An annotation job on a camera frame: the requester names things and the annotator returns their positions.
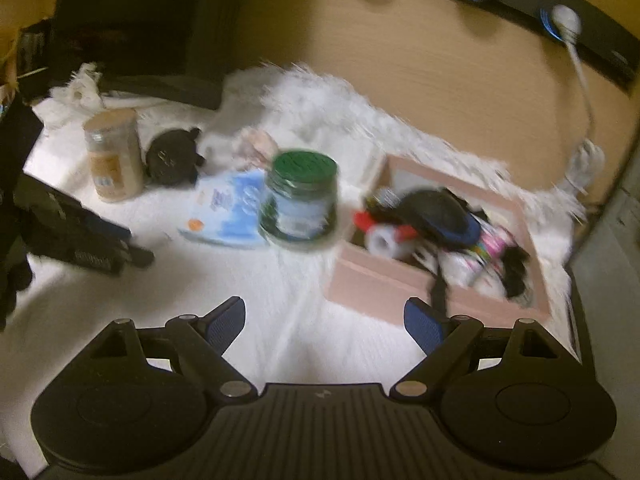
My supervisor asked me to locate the glass jar with green lid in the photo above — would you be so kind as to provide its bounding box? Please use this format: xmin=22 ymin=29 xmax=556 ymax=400
xmin=258 ymin=148 xmax=340 ymax=251

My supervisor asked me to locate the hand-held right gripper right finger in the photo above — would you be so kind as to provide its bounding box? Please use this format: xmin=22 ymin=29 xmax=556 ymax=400
xmin=391 ymin=297 xmax=561 ymax=401

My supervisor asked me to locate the pink cardboard box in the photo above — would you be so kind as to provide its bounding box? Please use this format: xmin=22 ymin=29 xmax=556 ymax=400
xmin=322 ymin=154 xmax=551 ymax=333

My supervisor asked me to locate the black knitted plush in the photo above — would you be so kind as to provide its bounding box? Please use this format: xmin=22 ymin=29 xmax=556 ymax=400
xmin=400 ymin=189 xmax=482 ymax=247

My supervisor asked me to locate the white fringed blanket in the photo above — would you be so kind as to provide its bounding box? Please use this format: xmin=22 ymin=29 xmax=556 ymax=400
xmin=0 ymin=60 xmax=588 ymax=480

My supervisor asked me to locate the white bunny plush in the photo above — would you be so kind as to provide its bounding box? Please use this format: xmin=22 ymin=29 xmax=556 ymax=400
xmin=440 ymin=250 xmax=501 ymax=297

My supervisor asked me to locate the white cable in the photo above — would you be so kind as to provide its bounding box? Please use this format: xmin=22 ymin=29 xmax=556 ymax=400
xmin=549 ymin=4 xmax=607 ymax=196

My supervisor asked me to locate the glass jar with beige contents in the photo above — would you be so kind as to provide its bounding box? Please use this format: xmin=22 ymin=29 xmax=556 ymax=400
xmin=83 ymin=108 xmax=146 ymax=203

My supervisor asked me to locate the white and blue wipes packet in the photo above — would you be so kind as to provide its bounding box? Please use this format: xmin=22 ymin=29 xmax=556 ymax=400
xmin=178 ymin=169 xmax=273 ymax=251

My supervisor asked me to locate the black monitor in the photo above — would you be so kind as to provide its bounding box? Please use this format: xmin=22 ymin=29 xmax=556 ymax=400
xmin=50 ymin=0 xmax=246 ymax=111

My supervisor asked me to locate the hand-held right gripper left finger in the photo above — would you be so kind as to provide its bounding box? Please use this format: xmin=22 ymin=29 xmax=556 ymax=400
xmin=89 ymin=296 xmax=256 ymax=404

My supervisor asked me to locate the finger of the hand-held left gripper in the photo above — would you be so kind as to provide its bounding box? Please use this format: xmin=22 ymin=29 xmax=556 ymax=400
xmin=22 ymin=175 xmax=132 ymax=246
xmin=30 ymin=235 xmax=155 ymax=276

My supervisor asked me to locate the black round object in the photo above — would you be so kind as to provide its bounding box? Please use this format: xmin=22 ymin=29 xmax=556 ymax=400
xmin=145 ymin=129 xmax=206 ymax=186

